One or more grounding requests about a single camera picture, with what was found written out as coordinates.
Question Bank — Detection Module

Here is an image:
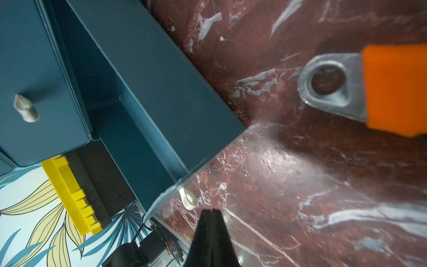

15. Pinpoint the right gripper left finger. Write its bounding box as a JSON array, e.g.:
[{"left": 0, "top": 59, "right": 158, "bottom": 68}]
[{"left": 184, "top": 210, "right": 212, "bottom": 267}]

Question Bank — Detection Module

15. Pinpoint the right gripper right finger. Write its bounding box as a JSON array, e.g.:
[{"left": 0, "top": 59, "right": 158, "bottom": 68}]
[{"left": 211, "top": 209, "right": 240, "bottom": 267}]

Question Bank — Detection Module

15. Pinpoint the teal bottom drawer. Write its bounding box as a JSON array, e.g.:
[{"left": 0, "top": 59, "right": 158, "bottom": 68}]
[{"left": 67, "top": 1, "right": 245, "bottom": 219}]

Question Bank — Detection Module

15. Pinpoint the teal drawer cabinet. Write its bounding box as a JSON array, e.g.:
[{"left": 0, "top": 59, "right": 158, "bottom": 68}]
[{"left": 1, "top": 1, "right": 91, "bottom": 175}]

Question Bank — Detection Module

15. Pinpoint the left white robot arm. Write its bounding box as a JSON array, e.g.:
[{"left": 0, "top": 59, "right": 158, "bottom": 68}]
[{"left": 102, "top": 230, "right": 185, "bottom": 267}]

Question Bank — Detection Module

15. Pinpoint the yellow plastic toolbox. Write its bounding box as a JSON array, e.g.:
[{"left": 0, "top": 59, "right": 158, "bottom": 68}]
[{"left": 41, "top": 155, "right": 102, "bottom": 235}]

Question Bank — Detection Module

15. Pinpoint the orange adjustable wrench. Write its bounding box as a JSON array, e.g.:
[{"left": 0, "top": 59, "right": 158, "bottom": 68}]
[{"left": 298, "top": 44, "right": 427, "bottom": 138}]

